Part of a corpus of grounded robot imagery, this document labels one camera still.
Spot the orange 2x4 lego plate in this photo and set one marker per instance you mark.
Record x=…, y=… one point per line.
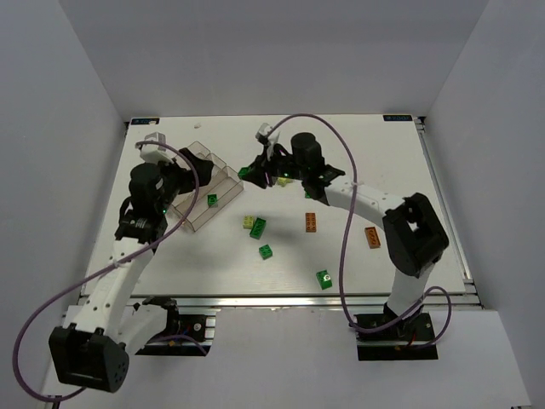
x=311, y=222

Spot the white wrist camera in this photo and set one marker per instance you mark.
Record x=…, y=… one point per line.
x=266, y=135
x=152, y=149

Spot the upturned orange lego plate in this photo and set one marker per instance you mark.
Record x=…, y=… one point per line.
x=373, y=237

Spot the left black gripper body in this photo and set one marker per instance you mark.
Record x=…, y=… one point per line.
x=187, y=171

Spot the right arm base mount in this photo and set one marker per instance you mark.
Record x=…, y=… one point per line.
x=403, y=342

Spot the aluminium table edge rail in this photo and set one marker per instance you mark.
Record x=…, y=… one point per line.
x=440, y=189

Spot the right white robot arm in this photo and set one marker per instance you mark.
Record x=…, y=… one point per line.
x=415, y=237

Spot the small green lego brick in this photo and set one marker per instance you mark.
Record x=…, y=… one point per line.
x=244, y=172

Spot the green lego with eyes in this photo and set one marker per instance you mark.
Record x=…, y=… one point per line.
x=324, y=280

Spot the light yellow 2x2 lego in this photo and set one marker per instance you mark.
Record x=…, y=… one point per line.
x=248, y=222

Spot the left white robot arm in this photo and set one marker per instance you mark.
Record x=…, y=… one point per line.
x=93, y=351

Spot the light yellow-green curved lego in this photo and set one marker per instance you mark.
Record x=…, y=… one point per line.
x=283, y=182

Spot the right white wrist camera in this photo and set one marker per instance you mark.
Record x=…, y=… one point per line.
x=266, y=135

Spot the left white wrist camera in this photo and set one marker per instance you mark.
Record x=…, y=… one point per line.
x=152, y=149

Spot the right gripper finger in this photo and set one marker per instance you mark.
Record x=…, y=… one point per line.
x=257, y=177
x=259, y=162

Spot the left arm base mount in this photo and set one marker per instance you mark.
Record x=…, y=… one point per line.
x=183, y=328

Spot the clear compartment organizer tray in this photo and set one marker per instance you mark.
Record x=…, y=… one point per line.
x=225, y=183

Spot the green 2x2 lego brick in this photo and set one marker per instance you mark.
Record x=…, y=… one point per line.
x=265, y=252

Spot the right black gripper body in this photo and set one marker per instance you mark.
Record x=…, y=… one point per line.
x=264, y=169

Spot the green lego with printed face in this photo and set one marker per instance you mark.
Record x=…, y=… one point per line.
x=212, y=200

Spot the upturned green 2x4 lego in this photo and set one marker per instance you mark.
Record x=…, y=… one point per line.
x=258, y=228

